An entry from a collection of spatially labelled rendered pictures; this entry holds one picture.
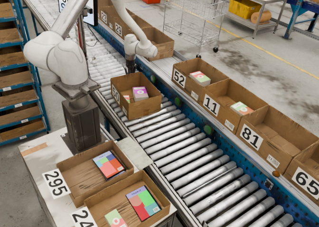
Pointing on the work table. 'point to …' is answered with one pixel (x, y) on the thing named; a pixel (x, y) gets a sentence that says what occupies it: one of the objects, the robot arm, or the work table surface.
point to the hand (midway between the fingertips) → (130, 79)
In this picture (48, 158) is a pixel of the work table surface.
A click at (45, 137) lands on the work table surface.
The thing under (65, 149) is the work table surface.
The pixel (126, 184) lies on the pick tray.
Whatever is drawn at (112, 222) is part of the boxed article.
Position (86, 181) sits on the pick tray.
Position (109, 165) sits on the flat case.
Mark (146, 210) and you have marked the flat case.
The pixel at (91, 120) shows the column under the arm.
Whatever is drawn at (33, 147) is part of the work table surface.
